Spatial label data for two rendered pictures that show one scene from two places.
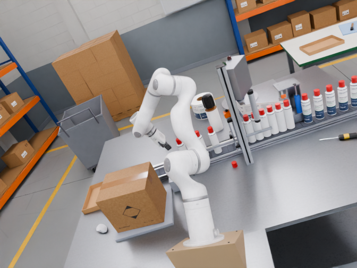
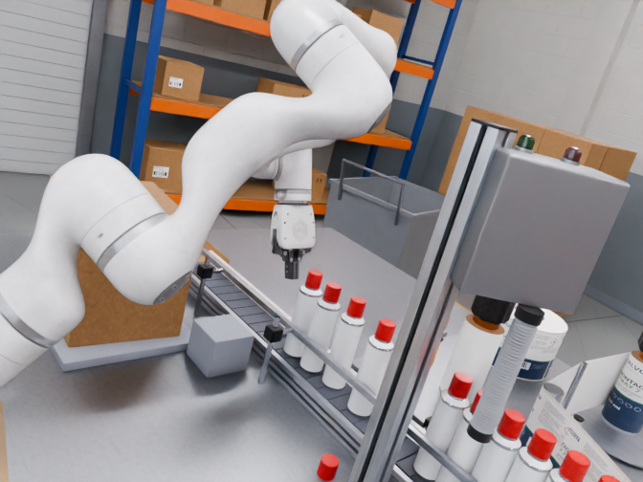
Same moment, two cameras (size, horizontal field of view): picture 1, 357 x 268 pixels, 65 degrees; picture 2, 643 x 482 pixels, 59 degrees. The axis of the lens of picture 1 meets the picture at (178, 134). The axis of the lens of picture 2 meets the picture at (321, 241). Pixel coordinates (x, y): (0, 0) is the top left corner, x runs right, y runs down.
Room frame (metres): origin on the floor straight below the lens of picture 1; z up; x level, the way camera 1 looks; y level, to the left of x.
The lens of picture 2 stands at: (0.66, -0.64, 1.54)
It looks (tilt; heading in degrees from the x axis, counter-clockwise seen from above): 18 degrees down; 36
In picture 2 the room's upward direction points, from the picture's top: 15 degrees clockwise
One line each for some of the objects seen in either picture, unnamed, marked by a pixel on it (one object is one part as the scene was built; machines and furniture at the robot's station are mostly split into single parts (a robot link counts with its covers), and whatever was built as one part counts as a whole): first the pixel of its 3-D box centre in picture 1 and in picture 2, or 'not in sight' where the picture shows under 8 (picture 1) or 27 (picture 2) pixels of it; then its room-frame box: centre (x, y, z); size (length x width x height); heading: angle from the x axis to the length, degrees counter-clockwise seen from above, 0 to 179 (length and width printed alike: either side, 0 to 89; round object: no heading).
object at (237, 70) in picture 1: (235, 77); (527, 227); (1.43, -0.41, 1.38); 0.17 x 0.10 x 0.19; 136
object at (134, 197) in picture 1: (134, 197); (115, 255); (1.34, 0.40, 0.99); 0.30 x 0.24 x 0.27; 76
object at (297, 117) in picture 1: (289, 101); not in sight; (1.56, -0.75, 1.01); 0.14 x 0.13 x 0.26; 81
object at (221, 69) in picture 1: (236, 118); (417, 343); (1.39, -0.34, 1.17); 0.04 x 0.04 x 0.67; 81
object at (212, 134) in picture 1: (214, 140); (372, 367); (1.56, -0.20, 0.98); 0.05 x 0.05 x 0.20
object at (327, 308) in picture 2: not in sight; (321, 327); (1.58, -0.04, 0.98); 0.05 x 0.05 x 0.20
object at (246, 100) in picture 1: (239, 100); (618, 425); (2.10, -0.59, 0.89); 0.31 x 0.31 x 0.01
